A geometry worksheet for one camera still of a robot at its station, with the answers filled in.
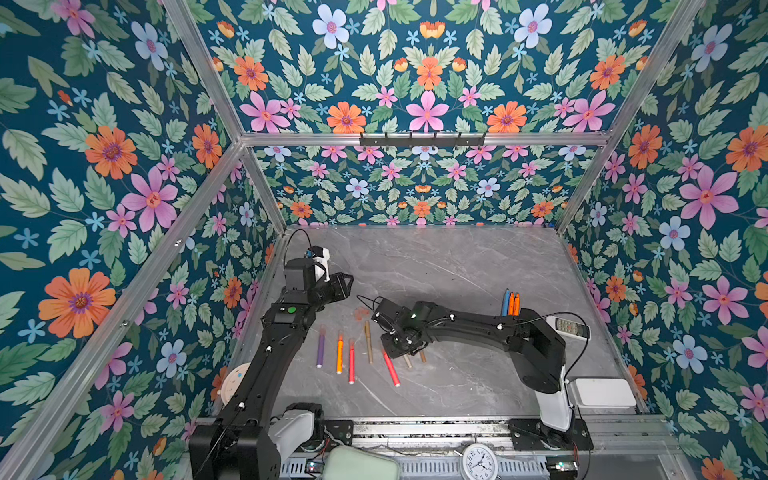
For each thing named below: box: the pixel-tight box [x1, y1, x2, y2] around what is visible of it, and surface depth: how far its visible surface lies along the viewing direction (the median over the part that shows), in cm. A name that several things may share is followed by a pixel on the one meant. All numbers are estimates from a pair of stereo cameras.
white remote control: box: [544, 315, 591, 341], surface depth 92 cm
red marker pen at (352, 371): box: [348, 338, 357, 385], surface depth 86 cm
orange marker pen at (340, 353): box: [336, 330, 345, 375], surface depth 88 cm
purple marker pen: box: [316, 323, 326, 369], surface depth 90 cm
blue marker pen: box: [502, 288, 511, 317], surface depth 100 cm
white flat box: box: [568, 378, 637, 415], surface depth 79 cm
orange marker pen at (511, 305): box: [508, 292, 515, 317], surface depth 99 cm
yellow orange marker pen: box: [513, 292, 521, 316], surface depth 100 cm
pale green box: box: [321, 445, 401, 480], surface depth 70 cm
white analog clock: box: [461, 443, 499, 480], surface depth 68 cm
